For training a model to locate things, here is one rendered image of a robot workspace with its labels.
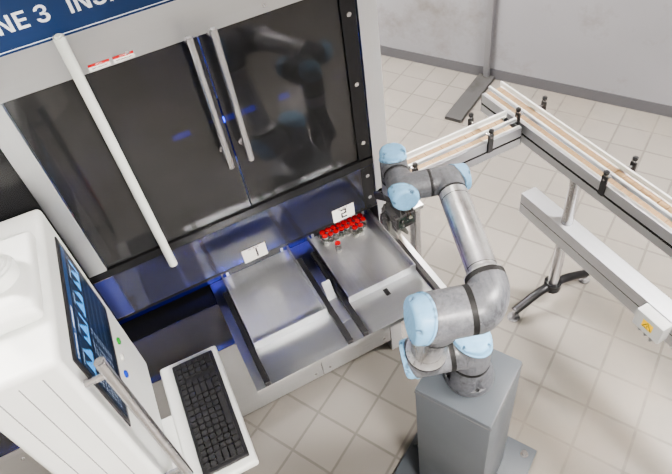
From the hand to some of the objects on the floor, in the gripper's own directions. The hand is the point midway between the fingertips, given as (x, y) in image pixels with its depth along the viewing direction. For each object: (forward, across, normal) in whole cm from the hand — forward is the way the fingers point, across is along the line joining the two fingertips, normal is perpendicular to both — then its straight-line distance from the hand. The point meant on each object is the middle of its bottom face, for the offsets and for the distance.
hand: (394, 232), depth 183 cm
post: (+109, +10, +28) cm, 113 cm away
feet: (+109, +89, +8) cm, 141 cm away
